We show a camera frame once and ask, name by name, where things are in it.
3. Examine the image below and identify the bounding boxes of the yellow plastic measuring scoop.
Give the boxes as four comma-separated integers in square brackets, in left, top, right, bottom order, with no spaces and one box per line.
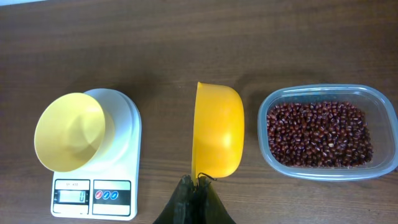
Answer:
[192,82,245,180]

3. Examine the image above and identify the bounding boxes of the pale yellow plastic bowl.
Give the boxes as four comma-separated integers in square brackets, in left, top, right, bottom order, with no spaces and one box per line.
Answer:
[34,93,116,172]

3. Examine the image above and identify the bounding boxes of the red adzuki beans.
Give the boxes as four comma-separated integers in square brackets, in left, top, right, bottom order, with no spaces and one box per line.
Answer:
[266,101,374,167]

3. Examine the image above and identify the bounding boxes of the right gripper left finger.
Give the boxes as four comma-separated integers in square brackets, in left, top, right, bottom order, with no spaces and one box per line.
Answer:
[154,175,198,224]

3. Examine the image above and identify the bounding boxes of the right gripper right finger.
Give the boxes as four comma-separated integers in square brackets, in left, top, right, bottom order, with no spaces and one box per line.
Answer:
[195,175,236,224]

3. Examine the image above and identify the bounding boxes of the white digital kitchen scale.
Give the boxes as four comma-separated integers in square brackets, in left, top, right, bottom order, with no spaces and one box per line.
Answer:
[50,88,142,221]

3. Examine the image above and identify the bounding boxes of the clear plastic food container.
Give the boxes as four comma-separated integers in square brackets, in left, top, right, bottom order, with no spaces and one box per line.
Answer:
[257,84,397,182]

